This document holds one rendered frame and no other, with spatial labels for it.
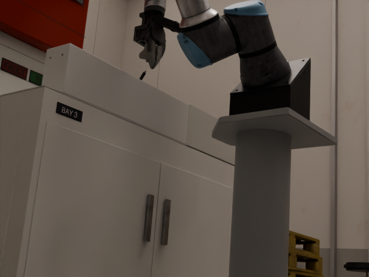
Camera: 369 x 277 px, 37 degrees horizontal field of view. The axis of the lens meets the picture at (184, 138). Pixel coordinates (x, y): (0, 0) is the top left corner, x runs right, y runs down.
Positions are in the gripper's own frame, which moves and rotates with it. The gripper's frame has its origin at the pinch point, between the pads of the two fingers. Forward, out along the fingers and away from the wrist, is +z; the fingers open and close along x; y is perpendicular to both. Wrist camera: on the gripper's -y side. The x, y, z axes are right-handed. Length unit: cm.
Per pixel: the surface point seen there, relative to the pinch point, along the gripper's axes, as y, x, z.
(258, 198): -40, -1, 45
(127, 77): -4.4, 17.1, 11.4
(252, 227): -39, 0, 53
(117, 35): 669, -668, -441
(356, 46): 153, -668, -313
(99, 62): -4.2, 28.9, 11.3
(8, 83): 58, 13, 2
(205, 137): -5.1, -25.3, 18.5
